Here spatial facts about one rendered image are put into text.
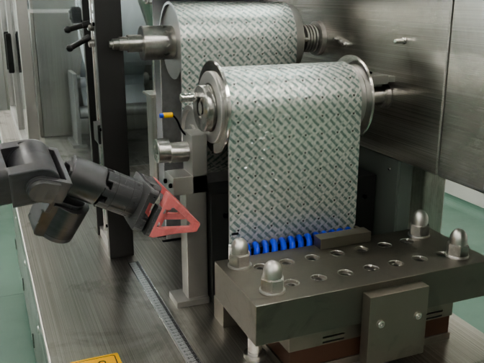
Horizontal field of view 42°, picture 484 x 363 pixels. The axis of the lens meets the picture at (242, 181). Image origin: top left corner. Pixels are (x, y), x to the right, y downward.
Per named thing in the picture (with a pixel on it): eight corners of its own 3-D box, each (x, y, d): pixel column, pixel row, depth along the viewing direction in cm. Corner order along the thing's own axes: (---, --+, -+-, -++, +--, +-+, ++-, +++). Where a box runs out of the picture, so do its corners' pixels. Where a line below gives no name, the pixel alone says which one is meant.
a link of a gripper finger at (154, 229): (193, 253, 93) (135, 232, 89) (179, 236, 99) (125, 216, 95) (212, 212, 92) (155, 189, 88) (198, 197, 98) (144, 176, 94)
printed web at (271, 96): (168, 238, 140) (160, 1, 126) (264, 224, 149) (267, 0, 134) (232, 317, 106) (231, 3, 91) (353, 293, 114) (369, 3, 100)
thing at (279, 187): (228, 253, 103) (227, 142, 97) (353, 232, 111) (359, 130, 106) (230, 254, 102) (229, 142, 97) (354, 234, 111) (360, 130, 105)
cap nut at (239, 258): (224, 262, 96) (223, 235, 95) (245, 258, 98) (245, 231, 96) (232, 271, 93) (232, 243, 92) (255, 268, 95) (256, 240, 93)
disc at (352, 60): (325, 131, 119) (328, 51, 115) (328, 131, 119) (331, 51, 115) (369, 148, 106) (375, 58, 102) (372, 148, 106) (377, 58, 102)
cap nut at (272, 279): (254, 287, 88) (255, 257, 87) (278, 282, 90) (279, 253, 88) (266, 298, 85) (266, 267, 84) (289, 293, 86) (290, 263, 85)
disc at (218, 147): (197, 142, 110) (196, 56, 105) (200, 142, 110) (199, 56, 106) (228, 163, 96) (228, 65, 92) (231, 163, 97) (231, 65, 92)
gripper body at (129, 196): (143, 234, 89) (95, 217, 86) (129, 212, 98) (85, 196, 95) (163, 193, 89) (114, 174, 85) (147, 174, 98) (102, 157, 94)
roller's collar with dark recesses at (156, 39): (137, 58, 123) (136, 24, 121) (168, 57, 125) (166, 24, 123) (145, 62, 117) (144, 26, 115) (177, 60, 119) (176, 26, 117)
